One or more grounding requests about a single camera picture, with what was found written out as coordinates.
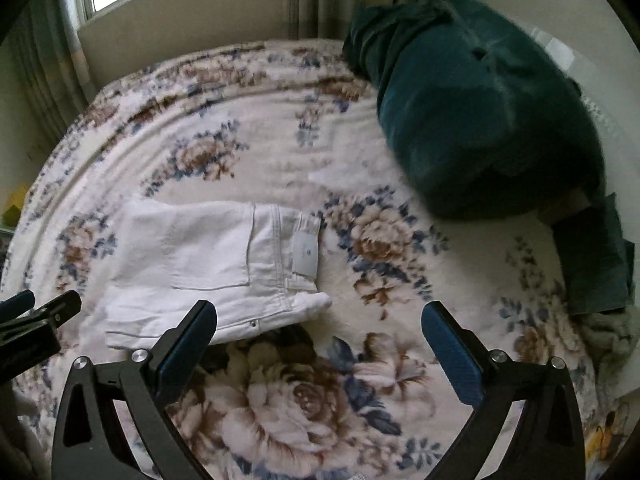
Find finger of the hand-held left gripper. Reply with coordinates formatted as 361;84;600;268
0;289;37;323
0;290;82;386

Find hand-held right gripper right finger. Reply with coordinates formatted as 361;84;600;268
421;301;586;480

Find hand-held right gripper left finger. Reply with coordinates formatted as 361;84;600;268
51;300;218;480

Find white pants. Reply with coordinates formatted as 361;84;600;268
104;200;333;351

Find yellow green box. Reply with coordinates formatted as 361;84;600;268
0;185;32;232

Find grey fuzzy blanket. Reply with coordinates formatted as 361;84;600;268
580;305;637;376

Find folded teal cloth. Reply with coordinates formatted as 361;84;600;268
552;192;636;317

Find yellow printed sheet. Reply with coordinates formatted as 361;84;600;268
584;407;632;463

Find floral printed blanket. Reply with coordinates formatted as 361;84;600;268
0;37;621;480

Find dark teal blanket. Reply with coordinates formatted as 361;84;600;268
342;0;608;221

